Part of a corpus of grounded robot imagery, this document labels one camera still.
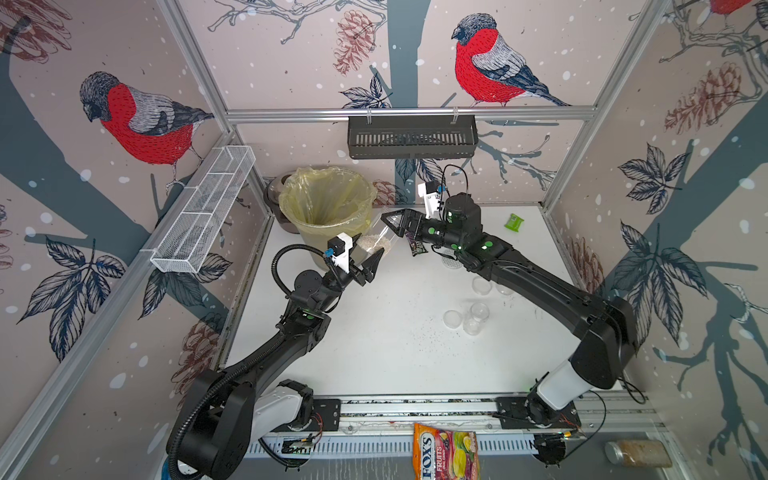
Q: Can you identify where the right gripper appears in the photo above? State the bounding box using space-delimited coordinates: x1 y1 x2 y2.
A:
384 207 469 254

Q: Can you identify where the wide jar patterned lid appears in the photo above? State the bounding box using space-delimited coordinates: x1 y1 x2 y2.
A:
354 222 398 262

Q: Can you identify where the clear jar lid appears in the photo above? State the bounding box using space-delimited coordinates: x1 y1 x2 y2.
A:
443 310 464 330
472 276 493 296

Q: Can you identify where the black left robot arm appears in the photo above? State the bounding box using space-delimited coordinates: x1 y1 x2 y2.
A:
166 247 385 479

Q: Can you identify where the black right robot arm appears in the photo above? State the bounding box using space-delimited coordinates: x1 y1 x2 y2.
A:
381 193 639 424

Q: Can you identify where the purple candy packet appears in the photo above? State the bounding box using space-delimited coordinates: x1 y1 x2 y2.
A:
408 239 427 257

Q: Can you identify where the bin with yellow bag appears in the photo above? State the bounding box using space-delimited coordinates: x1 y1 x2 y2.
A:
278 167 378 251

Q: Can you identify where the black hanging basket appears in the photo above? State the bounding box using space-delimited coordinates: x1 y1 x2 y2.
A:
347 115 479 160

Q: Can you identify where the green snack packet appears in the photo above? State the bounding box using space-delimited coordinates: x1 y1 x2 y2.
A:
504 213 524 232

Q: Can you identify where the grey metal bowl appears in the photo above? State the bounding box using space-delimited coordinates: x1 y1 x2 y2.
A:
263 172 299 235

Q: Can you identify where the Fox's candy bag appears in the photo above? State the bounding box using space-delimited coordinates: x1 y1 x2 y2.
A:
412 424 480 480

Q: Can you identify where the grain-filled jar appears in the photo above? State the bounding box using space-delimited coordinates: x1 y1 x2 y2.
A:
604 439 672 468

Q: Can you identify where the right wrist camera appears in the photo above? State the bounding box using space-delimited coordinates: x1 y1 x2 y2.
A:
417 180 443 219

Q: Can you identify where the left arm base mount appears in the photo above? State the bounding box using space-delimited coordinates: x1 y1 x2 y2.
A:
251 380 341 439

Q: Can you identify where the white wire shelf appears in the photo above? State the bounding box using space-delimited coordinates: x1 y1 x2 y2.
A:
150 145 255 273

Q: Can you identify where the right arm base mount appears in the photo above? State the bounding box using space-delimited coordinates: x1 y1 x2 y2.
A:
493 395 581 430

